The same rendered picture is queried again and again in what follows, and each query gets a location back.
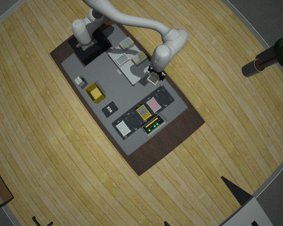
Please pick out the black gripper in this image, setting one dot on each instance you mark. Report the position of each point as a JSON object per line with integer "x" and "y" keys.
{"x": 160, "y": 74}

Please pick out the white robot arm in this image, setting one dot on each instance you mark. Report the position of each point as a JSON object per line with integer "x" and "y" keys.
{"x": 173, "y": 39}

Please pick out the yellow waste bin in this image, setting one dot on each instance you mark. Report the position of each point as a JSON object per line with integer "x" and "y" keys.
{"x": 92, "y": 87}

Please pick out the white multi-trough reservoir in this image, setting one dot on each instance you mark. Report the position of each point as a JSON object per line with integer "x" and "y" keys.
{"x": 122, "y": 59}

